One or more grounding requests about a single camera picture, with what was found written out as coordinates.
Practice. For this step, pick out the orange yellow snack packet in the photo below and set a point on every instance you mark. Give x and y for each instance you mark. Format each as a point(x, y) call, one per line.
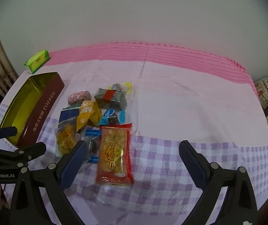
point(89, 114)

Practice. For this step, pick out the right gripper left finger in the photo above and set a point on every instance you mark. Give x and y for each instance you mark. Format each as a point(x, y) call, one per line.
point(27, 203)

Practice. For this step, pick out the yellow clear candy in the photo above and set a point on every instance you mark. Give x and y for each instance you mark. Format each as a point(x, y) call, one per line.
point(124, 87)

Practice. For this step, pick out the pink patterned candy box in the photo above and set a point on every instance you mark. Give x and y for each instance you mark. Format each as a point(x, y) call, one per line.
point(79, 97)

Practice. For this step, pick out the maroon gold toffee tin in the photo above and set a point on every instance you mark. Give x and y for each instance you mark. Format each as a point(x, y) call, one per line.
point(30, 107)

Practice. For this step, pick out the navy blue snack packet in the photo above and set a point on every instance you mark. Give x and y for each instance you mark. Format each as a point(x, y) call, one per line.
point(69, 112)

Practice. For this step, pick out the blue dark candy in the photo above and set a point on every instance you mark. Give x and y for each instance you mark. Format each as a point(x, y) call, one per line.
point(112, 117)

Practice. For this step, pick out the pink purple checked tablecloth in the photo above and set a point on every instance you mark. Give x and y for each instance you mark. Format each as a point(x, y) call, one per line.
point(178, 94)

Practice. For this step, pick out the grey green red-banded block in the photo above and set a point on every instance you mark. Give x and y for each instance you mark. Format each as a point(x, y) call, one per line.
point(110, 99)

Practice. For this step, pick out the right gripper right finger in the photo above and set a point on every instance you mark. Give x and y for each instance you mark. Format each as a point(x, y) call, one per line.
point(239, 205)

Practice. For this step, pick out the red orange snack packet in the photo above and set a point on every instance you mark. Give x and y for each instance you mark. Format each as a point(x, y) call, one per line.
point(114, 162)

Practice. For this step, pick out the clear fried snack bag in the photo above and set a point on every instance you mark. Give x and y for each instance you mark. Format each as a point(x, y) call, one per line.
point(66, 136)

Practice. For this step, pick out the green tissue pack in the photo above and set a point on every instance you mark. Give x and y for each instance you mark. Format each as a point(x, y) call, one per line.
point(37, 61)

